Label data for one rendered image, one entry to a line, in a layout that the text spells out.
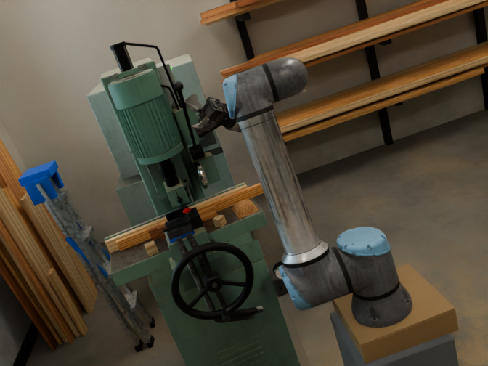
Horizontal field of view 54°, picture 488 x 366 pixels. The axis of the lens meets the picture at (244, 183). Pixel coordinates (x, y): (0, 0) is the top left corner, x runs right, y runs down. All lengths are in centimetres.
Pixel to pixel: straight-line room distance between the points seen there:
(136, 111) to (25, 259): 165
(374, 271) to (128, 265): 86
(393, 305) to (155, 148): 95
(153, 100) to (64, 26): 246
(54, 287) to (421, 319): 225
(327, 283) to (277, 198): 29
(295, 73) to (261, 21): 272
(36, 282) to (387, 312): 219
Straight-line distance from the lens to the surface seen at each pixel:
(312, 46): 372
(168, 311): 189
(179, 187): 181
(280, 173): 137
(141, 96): 169
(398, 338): 157
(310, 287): 145
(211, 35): 404
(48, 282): 319
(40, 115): 424
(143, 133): 172
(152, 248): 178
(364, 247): 144
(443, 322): 160
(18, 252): 309
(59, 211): 258
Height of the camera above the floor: 166
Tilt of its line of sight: 21 degrees down
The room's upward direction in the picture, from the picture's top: 18 degrees counter-clockwise
